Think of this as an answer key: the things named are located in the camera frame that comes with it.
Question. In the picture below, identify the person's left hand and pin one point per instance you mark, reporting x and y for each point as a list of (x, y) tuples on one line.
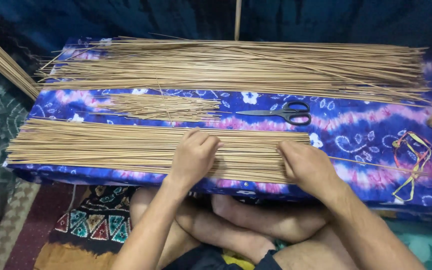
[(191, 161)]

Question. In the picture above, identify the person's right hand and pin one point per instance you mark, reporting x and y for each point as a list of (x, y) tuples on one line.
[(309, 168)]

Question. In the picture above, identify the pile of medium cut sticks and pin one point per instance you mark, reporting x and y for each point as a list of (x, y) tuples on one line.
[(107, 148)]

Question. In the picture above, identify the black scissors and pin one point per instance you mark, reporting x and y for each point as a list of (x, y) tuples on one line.
[(289, 112)]

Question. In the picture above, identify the person's right leg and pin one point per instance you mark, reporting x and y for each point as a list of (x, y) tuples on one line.
[(276, 219)]

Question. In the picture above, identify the person's leg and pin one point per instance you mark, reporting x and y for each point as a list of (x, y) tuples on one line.
[(276, 219), (208, 228)]

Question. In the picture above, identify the blue purple tie-dye cloth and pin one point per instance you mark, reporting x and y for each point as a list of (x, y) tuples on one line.
[(354, 127)]

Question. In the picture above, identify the pile of short stick offcuts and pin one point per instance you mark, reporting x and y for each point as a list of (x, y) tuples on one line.
[(163, 107)]

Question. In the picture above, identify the single thin loose stick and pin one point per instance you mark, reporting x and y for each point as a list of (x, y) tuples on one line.
[(377, 164)]

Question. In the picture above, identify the person's left leg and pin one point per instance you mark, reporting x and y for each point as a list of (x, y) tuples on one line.
[(208, 228)]

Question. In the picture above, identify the person's black shorts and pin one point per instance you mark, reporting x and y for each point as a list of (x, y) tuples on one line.
[(201, 260)]

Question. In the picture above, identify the pile of long thin sticks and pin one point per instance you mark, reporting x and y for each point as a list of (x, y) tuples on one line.
[(238, 67)]

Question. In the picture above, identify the tangle of coloured rubber bands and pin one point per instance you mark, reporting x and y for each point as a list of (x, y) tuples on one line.
[(418, 157)]

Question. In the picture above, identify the black batik triangle-pattern cloth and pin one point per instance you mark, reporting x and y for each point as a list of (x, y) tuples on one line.
[(92, 221)]

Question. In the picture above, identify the teal floral cloth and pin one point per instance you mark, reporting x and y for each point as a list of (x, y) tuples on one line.
[(426, 243)]

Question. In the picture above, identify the single upright wooden stick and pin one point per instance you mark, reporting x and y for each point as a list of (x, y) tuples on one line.
[(237, 18)]

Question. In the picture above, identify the dark blue backdrop cloth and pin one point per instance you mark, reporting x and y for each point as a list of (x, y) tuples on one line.
[(144, 17)]

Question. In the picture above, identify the maroon beige woven mat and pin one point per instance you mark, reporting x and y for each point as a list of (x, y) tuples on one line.
[(21, 221)]

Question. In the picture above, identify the loose leaning stick bundle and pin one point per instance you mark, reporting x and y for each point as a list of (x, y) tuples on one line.
[(2, 62)]

